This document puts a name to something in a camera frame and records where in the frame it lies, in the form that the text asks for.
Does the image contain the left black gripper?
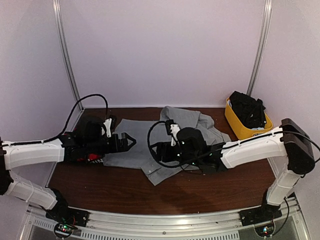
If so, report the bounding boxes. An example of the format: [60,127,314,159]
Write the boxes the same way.
[84,132,136,154]

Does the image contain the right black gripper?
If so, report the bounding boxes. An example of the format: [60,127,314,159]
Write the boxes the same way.
[149,142,200,168]

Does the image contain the grey long sleeve shirt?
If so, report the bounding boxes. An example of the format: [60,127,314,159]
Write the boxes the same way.
[102,106,231,186]

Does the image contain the yellow plastic basket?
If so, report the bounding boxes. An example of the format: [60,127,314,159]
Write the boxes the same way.
[224,98,274,140]

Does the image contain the red black plaid shirt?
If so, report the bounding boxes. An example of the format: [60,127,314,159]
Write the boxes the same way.
[76,153,104,164]

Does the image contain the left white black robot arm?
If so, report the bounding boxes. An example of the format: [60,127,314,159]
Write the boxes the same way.
[0,116,137,222]

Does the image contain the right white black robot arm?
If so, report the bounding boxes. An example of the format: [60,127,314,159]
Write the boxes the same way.
[147,118,318,221]

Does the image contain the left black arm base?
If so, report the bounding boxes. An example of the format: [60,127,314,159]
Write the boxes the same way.
[43,188,89,240]

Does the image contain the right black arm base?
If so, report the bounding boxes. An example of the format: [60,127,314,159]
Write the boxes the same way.
[239,200,283,238]

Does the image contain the black clothes in basket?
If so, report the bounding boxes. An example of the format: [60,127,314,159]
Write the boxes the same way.
[229,91,267,129]

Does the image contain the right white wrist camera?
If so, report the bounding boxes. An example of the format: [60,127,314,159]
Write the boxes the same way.
[165,119,180,147]

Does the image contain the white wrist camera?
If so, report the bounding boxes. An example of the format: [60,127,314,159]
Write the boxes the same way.
[165,119,180,147]
[102,115,117,138]

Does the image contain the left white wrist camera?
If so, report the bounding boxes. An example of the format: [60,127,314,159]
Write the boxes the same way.
[102,115,117,138]

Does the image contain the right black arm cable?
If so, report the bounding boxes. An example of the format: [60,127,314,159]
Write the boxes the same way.
[146,120,203,175]

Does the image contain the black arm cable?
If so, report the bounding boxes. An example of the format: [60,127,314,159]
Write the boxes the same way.
[146,120,203,175]
[42,94,110,145]

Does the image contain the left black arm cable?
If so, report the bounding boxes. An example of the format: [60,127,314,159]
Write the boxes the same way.
[42,94,110,145]

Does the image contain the front aluminium rail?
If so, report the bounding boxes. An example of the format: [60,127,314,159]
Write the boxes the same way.
[18,197,310,240]

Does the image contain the left aluminium frame post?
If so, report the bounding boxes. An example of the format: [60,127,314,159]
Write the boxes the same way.
[52,0,80,102]

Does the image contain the aluminium frame post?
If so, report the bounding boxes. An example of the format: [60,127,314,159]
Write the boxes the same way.
[246,0,273,96]
[52,0,80,102]

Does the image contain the right aluminium frame post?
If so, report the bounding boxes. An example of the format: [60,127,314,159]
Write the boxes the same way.
[246,0,273,96]

